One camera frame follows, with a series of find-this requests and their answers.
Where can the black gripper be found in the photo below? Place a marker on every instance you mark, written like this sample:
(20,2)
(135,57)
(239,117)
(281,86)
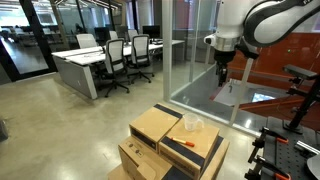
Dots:
(224,57)

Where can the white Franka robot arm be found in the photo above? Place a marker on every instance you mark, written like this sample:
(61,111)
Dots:
(233,20)

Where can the clear plastic measuring cup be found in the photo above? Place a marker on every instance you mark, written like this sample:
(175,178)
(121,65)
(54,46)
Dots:
(190,123)

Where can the orange capped white marker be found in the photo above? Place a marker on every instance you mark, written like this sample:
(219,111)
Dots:
(190,144)

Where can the small cardboard box printed label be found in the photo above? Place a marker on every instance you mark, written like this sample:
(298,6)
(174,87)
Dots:
(200,136)

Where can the black computer monitor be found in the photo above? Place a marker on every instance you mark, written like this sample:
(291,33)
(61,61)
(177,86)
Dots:
(101,33)
(151,31)

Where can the small cardboard box dark tape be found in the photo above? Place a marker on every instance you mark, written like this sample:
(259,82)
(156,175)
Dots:
(153,123)

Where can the silver aluminium bar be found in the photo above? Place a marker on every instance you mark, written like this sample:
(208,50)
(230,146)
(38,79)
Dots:
(305,146)

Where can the large cardboard box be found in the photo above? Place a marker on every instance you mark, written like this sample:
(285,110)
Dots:
(140,160)

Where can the grey round plate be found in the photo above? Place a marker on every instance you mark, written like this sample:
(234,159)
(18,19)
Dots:
(315,166)

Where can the long white office desk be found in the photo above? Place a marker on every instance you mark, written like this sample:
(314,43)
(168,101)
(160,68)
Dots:
(86,58)

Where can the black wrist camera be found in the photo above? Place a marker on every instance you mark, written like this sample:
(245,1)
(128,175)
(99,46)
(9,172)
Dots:
(248,52)

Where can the white mesh black frame chair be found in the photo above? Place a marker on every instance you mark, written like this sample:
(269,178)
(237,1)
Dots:
(86,40)
(132,34)
(113,35)
(115,55)
(140,46)

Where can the black camera stand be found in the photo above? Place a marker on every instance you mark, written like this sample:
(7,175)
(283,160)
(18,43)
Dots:
(301,113)

